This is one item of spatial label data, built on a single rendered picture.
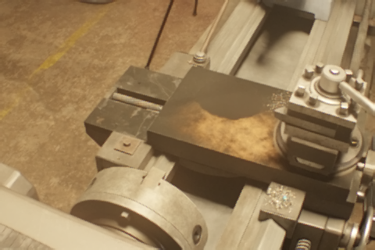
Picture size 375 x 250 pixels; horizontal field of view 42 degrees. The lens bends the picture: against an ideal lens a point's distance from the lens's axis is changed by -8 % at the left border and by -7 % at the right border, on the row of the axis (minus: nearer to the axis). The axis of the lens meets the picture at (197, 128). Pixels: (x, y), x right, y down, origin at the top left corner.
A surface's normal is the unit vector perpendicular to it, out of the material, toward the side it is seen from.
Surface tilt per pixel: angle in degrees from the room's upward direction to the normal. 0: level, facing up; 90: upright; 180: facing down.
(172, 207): 36
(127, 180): 6
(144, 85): 0
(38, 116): 0
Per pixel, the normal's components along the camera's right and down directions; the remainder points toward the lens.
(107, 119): 0.02, -0.73
